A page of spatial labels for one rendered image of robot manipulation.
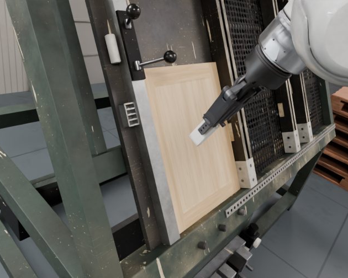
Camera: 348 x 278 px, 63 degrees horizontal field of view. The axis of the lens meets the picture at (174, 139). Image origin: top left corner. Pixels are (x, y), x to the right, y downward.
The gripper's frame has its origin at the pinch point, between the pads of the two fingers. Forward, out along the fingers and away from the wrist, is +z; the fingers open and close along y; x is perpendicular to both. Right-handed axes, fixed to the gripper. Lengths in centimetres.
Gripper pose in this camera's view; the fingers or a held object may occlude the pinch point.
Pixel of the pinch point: (204, 131)
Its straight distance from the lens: 59.0
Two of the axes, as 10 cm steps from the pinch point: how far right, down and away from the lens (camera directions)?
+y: -6.5, 2.5, -7.2
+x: 5.7, 7.9, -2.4
